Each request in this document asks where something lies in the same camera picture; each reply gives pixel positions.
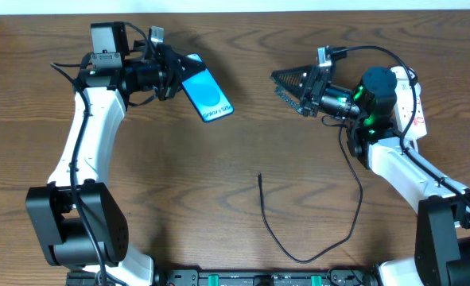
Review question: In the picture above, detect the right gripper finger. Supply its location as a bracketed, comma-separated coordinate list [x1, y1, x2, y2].
[270, 65, 314, 98]
[274, 86, 303, 115]

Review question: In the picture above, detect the blue Galaxy smartphone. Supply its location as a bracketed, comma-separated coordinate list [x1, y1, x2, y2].
[182, 68, 235, 122]

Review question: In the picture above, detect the black charger cable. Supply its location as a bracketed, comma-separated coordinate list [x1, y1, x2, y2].
[257, 114, 365, 265]

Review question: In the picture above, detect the white power strip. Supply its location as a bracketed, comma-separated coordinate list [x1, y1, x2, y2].
[390, 66, 427, 141]

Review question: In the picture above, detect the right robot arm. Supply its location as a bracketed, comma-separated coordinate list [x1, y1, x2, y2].
[270, 62, 470, 285]

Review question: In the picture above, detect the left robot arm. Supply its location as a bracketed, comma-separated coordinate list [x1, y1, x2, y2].
[25, 21, 206, 285]

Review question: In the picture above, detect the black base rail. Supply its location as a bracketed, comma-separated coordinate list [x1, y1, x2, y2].
[153, 267, 381, 286]

